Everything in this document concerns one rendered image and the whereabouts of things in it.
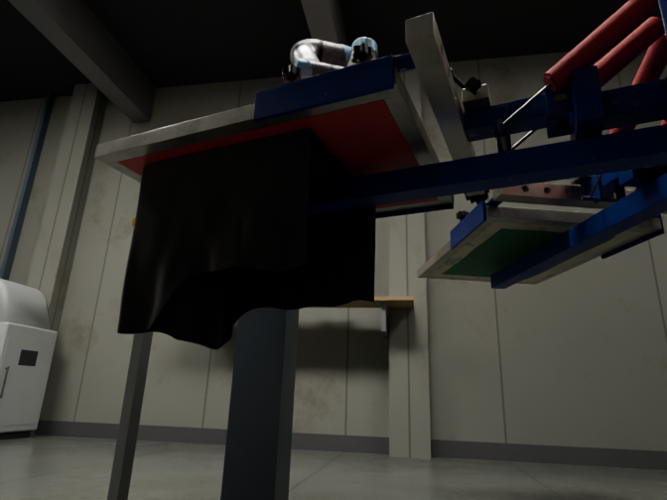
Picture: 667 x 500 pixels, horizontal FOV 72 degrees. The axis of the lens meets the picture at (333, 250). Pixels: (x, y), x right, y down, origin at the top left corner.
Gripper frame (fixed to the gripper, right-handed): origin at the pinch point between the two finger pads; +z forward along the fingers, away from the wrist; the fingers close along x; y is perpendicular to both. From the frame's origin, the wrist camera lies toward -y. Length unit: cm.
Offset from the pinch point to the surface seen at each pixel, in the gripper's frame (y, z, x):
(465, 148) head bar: 5.4, 1.7, -25.5
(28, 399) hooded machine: 162, 71, 350
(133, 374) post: 10, 56, 77
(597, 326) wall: 308, 2, -77
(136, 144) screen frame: -29, 5, 46
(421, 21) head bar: -34.2, -1.9, -24.5
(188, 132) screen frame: -29.2, 5.0, 30.2
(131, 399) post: 10, 63, 76
